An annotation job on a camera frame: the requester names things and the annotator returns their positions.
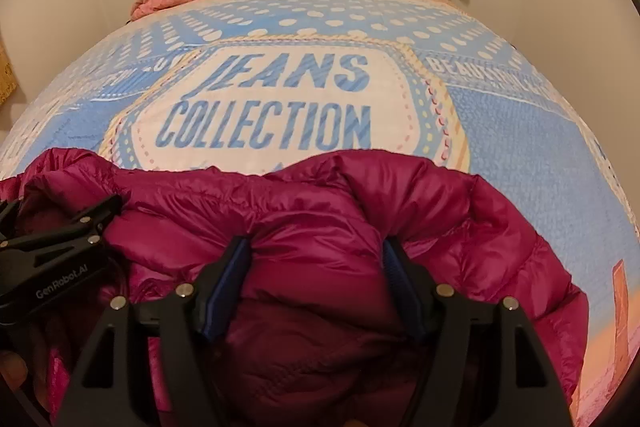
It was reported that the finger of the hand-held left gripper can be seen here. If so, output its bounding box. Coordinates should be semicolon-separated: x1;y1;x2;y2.
0;199;24;238
0;194;123;258

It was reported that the bed with pink blue cover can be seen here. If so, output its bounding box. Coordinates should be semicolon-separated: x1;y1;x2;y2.
0;0;640;427

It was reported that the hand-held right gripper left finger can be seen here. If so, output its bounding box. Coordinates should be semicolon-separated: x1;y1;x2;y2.
50;234;253;427

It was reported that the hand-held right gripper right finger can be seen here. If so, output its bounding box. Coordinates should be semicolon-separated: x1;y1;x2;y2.
382;237;573;427

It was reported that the person's left hand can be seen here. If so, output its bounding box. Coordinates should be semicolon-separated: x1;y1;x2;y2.
0;349;29;390

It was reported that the magenta puffer jacket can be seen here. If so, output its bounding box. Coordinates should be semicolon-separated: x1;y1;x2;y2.
0;148;591;427

